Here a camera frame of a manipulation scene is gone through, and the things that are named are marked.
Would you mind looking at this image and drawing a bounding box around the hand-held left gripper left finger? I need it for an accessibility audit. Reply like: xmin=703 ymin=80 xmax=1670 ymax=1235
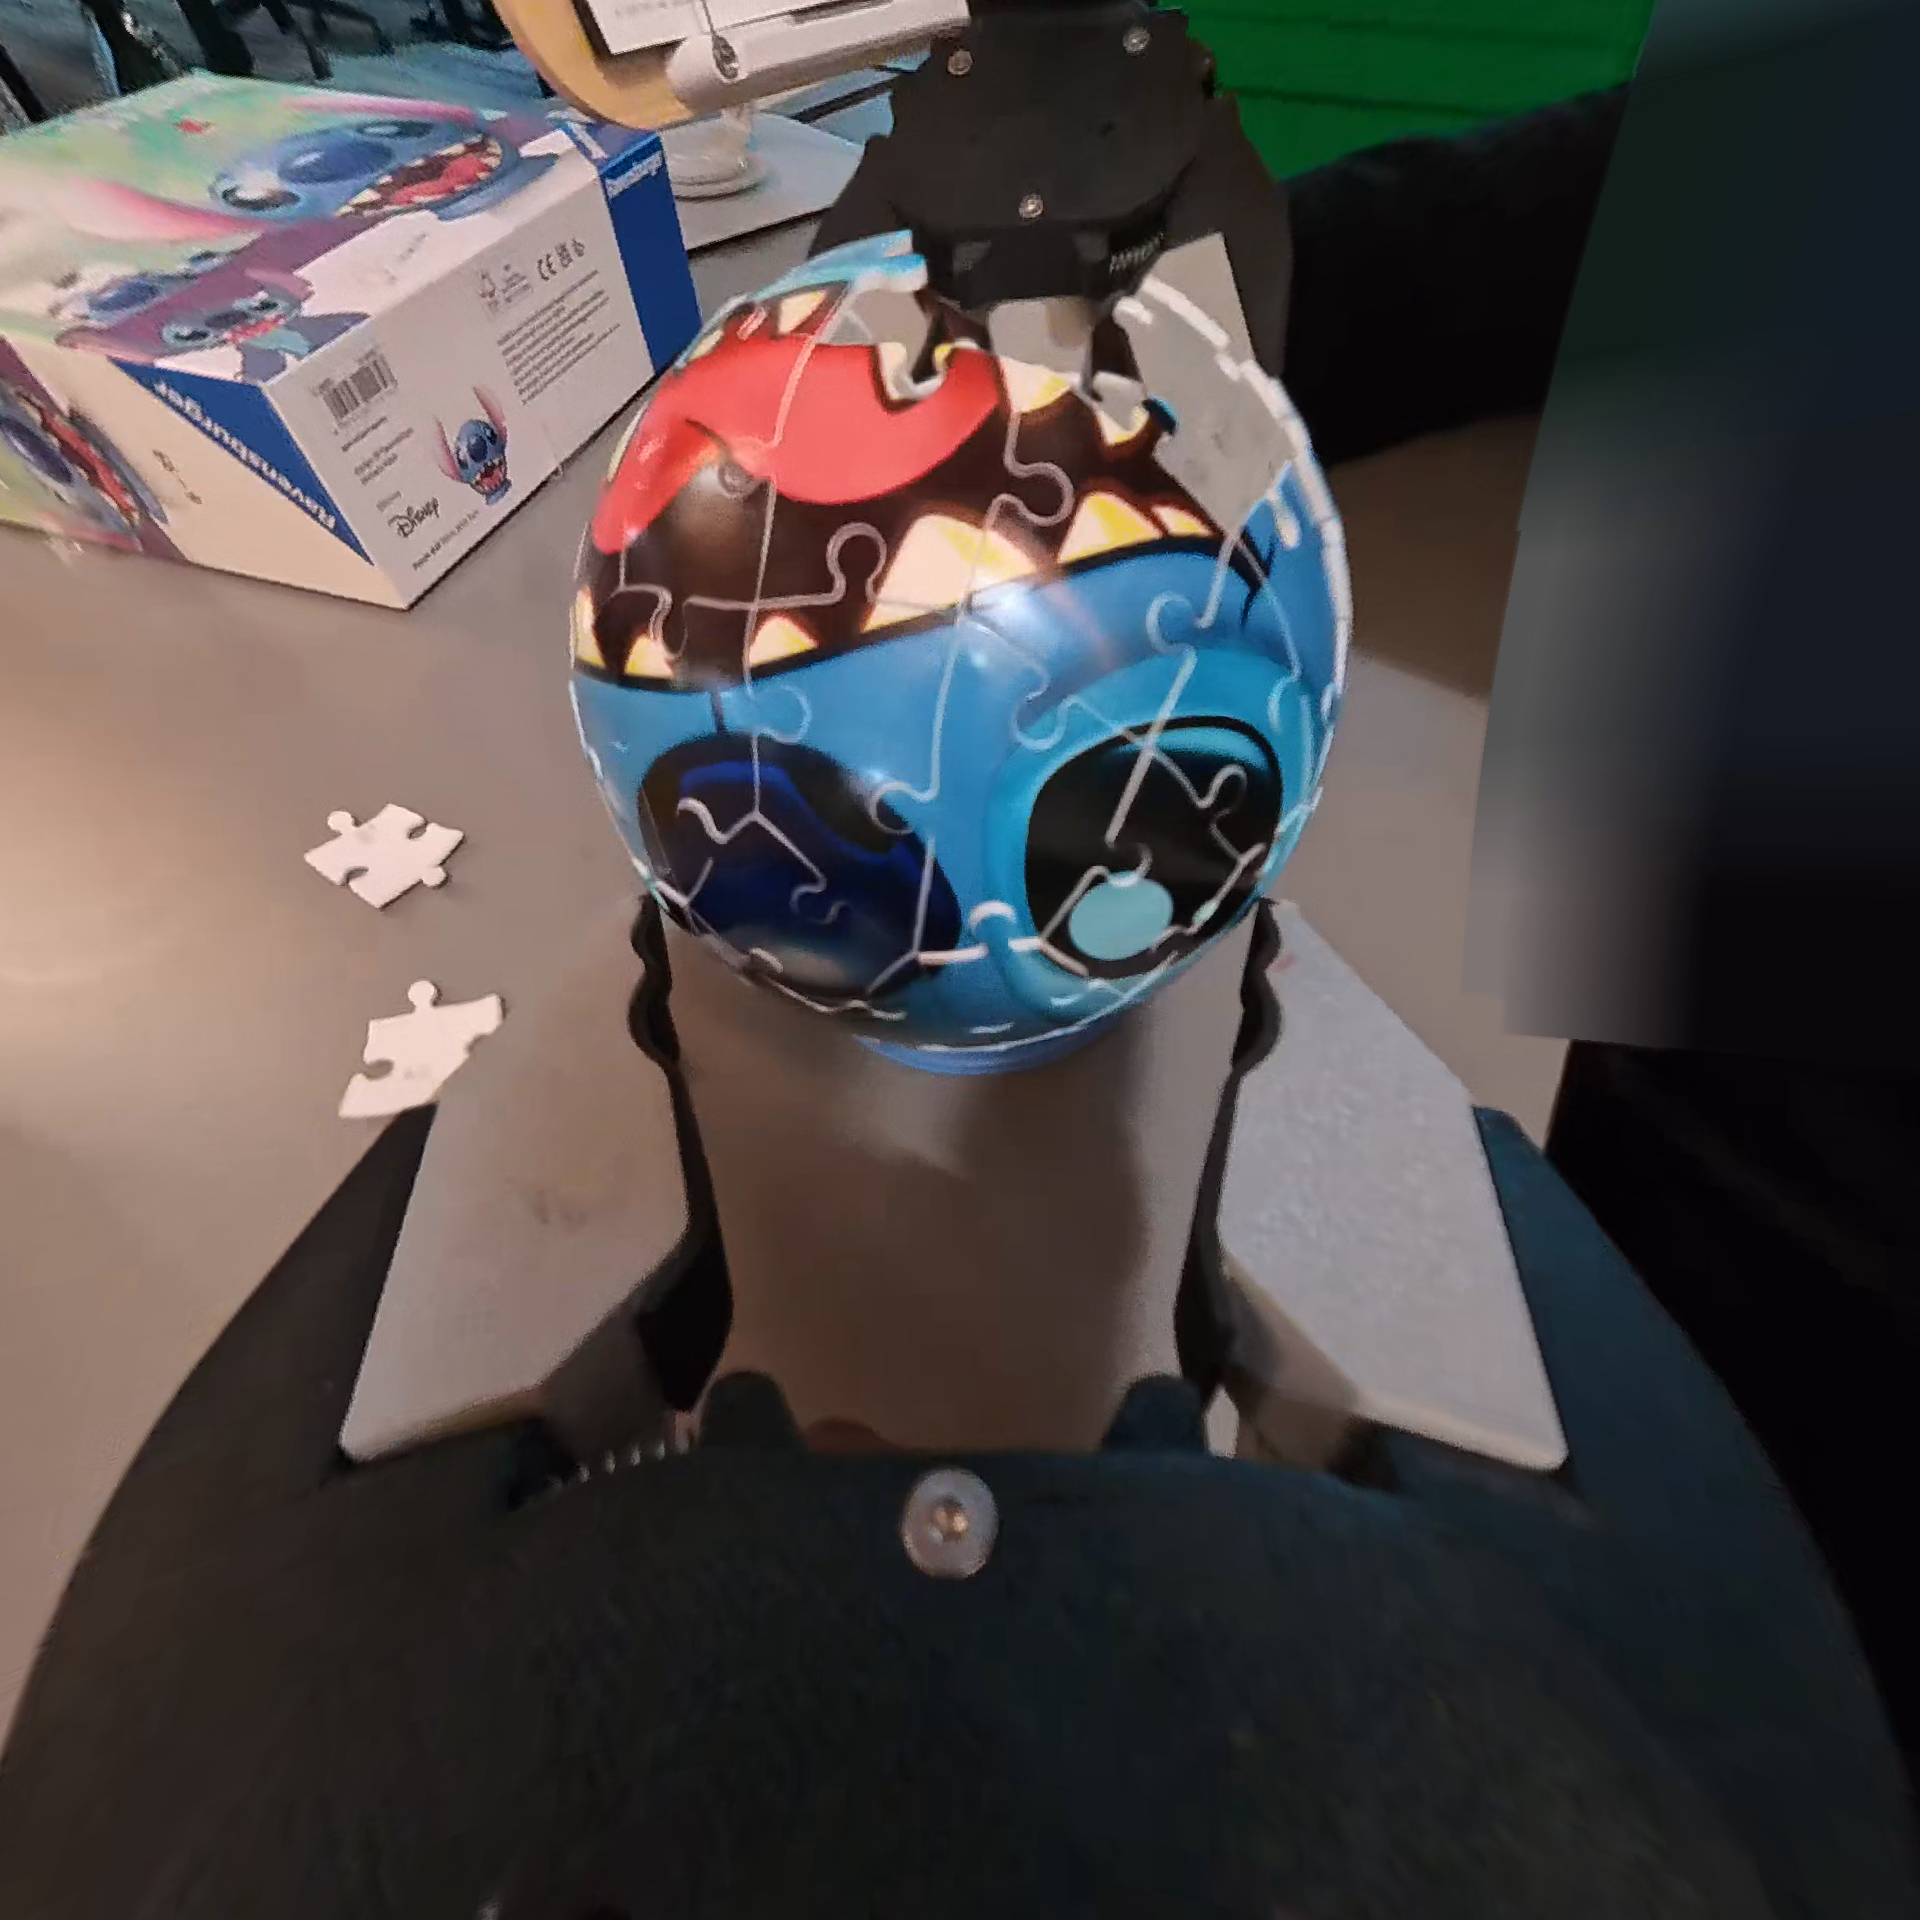
xmin=339 ymin=900 xmax=736 ymax=1465

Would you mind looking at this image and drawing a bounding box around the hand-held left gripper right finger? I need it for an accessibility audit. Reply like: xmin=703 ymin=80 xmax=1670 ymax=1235
xmin=1176 ymin=900 xmax=1572 ymax=1473

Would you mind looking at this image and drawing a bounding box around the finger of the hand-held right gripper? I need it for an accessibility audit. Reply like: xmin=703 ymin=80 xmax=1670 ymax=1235
xmin=859 ymin=224 xmax=966 ymax=403
xmin=1083 ymin=232 xmax=1264 ymax=410

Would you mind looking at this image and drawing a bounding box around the blue puzzle ball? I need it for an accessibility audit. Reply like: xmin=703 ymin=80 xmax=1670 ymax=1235
xmin=570 ymin=241 xmax=1353 ymax=1080

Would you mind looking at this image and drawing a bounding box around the white puzzle piece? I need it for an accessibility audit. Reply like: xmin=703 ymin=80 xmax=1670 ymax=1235
xmin=337 ymin=979 xmax=507 ymax=1121
xmin=305 ymin=804 xmax=467 ymax=912

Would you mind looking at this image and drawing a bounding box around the cartoon print puzzle box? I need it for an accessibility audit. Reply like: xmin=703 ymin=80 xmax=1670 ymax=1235
xmin=0 ymin=70 xmax=703 ymax=613

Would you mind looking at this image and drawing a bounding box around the wooden document stand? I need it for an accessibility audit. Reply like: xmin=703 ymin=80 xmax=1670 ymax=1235
xmin=491 ymin=0 xmax=976 ymax=203

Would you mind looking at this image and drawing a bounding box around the green plastic bin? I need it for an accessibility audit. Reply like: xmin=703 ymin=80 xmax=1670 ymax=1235
xmin=1155 ymin=0 xmax=1652 ymax=184

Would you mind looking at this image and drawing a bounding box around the printed instruction sheet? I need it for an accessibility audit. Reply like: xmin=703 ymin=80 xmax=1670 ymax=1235
xmin=576 ymin=0 xmax=842 ymax=61

